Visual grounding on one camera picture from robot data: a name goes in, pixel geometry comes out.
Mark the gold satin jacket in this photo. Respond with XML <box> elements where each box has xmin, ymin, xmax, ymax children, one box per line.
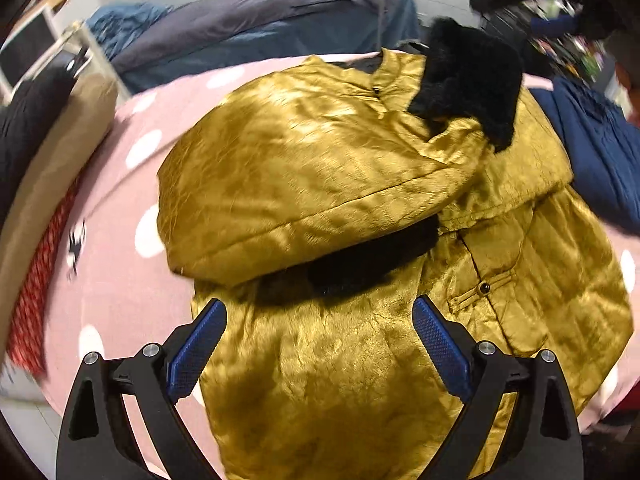
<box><xmin>156</xmin><ymin>17</ymin><xmax>635</xmax><ymax>480</ymax></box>

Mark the black wire rack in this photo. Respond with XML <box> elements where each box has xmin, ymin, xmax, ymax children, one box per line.
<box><xmin>480</xmin><ymin>0</ymin><xmax>616</xmax><ymax>81</ymax></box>

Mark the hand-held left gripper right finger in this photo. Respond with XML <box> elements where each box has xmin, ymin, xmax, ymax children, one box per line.
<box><xmin>412</xmin><ymin>295</ymin><xmax>583</xmax><ymax>480</ymax></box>

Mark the thin metal pole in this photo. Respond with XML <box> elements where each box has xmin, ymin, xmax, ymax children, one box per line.
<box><xmin>377</xmin><ymin>0</ymin><xmax>396</xmax><ymax>53</ymax></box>

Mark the pink polka dot bedsheet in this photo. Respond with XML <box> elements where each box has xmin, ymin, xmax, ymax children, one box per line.
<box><xmin>2</xmin><ymin>52</ymin><xmax>640</xmax><ymax>480</ymax></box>

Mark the dark grey duvet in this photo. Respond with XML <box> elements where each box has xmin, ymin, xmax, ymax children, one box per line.
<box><xmin>110</xmin><ymin>0</ymin><xmax>406</xmax><ymax>68</ymax></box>

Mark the tan and black clothes pile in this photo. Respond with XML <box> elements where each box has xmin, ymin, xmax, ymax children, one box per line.
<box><xmin>0</xmin><ymin>72</ymin><xmax>121</xmax><ymax>351</ymax></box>

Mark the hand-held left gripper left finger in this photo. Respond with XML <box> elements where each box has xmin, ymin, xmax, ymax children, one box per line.
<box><xmin>56</xmin><ymin>297</ymin><xmax>228</xmax><ymax>480</ymax></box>

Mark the red floral cloth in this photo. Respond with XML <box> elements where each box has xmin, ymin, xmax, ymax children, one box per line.
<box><xmin>7</xmin><ymin>180</ymin><xmax>83</xmax><ymax>378</ymax></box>

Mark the black knitted garment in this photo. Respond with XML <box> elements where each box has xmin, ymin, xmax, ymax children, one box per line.
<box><xmin>0</xmin><ymin>65</ymin><xmax>76</xmax><ymax>231</ymax></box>

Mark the navy blue folded garment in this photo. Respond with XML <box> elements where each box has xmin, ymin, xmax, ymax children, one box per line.
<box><xmin>530</xmin><ymin>75</ymin><xmax>640</xmax><ymax>238</ymax></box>

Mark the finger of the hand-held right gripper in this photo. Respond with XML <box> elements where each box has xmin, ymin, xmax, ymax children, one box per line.
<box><xmin>530</xmin><ymin>12</ymin><xmax>583</xmax><ymax>38</ymax></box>

